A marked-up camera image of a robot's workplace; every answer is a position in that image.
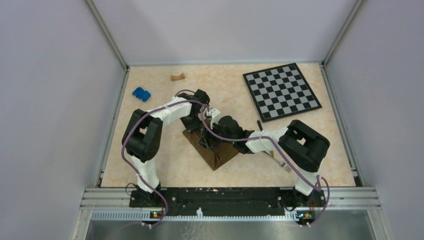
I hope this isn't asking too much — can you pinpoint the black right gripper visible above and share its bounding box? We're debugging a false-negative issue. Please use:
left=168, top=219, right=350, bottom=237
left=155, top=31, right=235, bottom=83
left=197, top=118, right=236, bottom=150

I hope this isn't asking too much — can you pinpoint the brown fabric napkin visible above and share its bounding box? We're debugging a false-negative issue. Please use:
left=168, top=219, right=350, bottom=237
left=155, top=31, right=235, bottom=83
left=182, top=123, right=239, bottom=171

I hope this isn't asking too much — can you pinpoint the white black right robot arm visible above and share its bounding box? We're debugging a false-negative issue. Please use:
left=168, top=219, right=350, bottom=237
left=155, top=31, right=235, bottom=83
left=200, top=108, right=331, bottom=206

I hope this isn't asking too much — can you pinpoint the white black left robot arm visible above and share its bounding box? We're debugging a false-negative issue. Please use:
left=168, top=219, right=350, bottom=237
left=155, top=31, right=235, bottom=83
left=121, top=89, right=210, bottom=207

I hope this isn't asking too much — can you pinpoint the small wooden arch block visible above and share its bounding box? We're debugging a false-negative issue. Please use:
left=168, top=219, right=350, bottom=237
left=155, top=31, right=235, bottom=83
left=170, top=73, right=186, bottom=82

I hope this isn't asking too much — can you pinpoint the blue toy car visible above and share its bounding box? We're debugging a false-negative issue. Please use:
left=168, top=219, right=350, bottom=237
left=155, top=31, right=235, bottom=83
left=132, top=87, right=151, bottom=102

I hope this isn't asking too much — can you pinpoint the silver metal fork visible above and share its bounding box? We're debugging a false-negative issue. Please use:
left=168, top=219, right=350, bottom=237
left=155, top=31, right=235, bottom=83
left=262, top=151, right=292, bottom=173

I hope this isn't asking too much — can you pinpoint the black white checkerboard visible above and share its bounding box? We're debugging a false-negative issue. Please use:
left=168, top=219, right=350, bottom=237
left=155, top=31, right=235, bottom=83
left=242, top=62, right=322, bottom=123

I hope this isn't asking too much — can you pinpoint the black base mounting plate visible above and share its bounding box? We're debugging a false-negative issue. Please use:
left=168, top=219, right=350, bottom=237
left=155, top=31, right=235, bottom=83
left=129, top=187, right=326, bottom=217

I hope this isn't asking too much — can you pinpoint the green wooden handled knife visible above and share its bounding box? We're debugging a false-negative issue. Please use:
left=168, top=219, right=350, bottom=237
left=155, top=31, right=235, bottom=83
left=256, top=119, right=275, bottom=158

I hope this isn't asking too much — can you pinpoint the aluminium frame rail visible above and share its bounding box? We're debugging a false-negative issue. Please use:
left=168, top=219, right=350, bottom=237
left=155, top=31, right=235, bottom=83
left=80, top=187, right=381, bottom=223

